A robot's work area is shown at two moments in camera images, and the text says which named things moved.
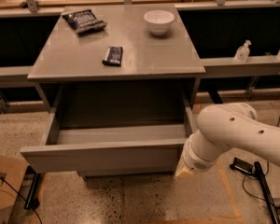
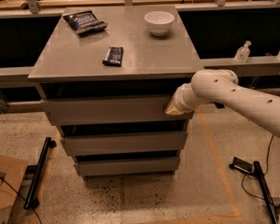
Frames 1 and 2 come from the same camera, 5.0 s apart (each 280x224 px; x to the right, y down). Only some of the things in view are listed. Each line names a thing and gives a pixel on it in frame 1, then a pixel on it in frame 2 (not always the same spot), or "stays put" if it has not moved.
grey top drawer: [110, 149] -> [110, 110]
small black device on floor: [242, 165] stays put
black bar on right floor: [267, 194] stays put
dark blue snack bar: [114, 56] stays put
